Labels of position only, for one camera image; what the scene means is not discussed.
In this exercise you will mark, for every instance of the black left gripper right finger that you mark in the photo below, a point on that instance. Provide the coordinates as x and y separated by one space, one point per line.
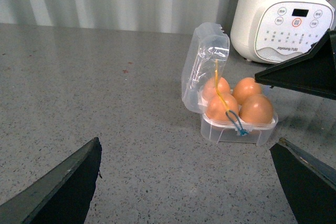
308 183

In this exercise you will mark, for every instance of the brown egg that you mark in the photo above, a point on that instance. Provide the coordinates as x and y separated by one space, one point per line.
245 88
216 110
257 109
209 89

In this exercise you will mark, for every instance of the blue rubber band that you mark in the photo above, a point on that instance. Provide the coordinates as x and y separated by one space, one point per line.
234 118

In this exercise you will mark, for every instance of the white Joyoung blender appliance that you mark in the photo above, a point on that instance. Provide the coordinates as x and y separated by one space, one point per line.
272 31

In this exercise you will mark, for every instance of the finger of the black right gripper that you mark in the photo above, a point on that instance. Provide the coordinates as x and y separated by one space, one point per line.
312 73

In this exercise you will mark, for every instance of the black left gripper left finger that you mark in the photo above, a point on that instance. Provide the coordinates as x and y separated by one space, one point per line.
63 195

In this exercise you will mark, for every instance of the clear plastic egg box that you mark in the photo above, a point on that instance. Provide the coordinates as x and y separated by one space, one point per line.
206 58

